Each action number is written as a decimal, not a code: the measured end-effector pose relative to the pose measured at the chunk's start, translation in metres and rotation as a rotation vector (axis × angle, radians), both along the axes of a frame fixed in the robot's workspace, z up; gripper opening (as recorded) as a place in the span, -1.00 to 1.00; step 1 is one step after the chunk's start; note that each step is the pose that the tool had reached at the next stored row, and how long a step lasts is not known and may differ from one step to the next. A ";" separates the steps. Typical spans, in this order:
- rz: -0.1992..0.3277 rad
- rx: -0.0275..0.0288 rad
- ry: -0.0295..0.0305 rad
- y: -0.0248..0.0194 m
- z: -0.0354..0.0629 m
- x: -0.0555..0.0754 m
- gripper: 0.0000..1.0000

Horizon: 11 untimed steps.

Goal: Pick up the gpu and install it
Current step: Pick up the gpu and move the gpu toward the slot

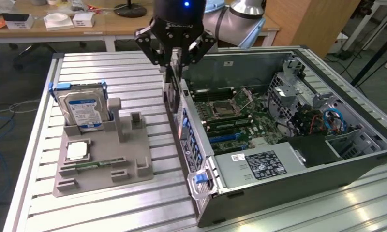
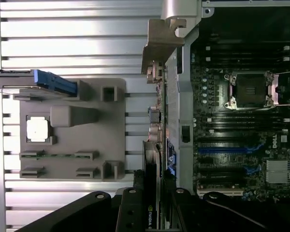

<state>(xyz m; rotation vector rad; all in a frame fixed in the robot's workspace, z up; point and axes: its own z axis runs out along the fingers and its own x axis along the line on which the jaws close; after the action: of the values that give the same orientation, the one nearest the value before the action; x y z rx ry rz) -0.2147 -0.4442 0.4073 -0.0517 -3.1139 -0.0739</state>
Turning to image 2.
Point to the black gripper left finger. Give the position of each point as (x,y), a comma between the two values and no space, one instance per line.
(133,212)

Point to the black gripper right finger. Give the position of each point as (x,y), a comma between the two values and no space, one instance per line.
(183,212)

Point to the white PCI expansion slot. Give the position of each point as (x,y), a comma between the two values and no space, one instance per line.
(220,192)

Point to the grey parts rack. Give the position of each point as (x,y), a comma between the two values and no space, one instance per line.
(87,137)

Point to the small silver heat sink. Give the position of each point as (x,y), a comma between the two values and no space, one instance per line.
(278,171)

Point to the open black PC case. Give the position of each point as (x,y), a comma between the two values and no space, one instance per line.
(183,96)

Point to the green motherboard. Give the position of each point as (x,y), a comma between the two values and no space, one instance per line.
(280,147)

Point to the silver CPU chip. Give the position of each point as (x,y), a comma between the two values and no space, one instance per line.
(37,128)

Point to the CPU socket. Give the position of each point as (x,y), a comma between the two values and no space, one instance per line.
(249,90)

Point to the metal socket cover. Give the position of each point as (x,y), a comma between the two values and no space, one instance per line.
(271,87)

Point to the hard disk with blue rails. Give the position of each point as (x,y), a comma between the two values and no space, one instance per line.
(53,81)

